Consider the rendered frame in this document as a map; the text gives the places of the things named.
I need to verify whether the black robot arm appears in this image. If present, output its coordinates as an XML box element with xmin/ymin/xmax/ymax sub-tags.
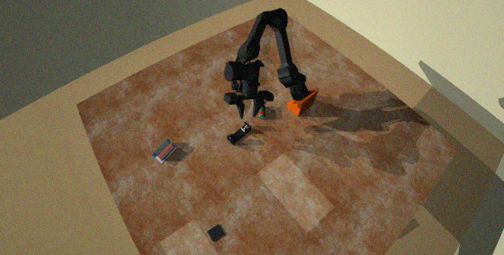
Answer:
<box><xmin>224</xmin><ymin>8</ymin><xmax>311</xmax><ymax>101</ymax></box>

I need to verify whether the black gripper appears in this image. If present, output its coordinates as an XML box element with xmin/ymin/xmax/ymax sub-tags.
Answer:
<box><xmin>224</xmin><ymin>79</ymin><xmax>274</xmax><ymax>119</ymax></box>

